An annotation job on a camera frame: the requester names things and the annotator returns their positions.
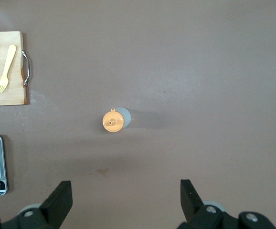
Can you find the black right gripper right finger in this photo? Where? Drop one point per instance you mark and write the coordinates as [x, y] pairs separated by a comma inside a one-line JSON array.
[[195, 212]]

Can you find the wooden cutting board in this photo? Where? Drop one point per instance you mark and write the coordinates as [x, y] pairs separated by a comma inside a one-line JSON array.
[[11, 95]]

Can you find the yellow plastic fork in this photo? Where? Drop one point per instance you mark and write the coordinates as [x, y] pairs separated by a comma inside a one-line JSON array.
[[7, 64]]

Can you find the translucent sauce bottle orange cap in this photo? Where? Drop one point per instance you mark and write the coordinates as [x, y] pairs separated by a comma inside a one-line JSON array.
[[112, 121]]

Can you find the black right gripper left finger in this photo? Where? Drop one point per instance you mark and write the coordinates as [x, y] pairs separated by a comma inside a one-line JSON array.
[[54, 210]]

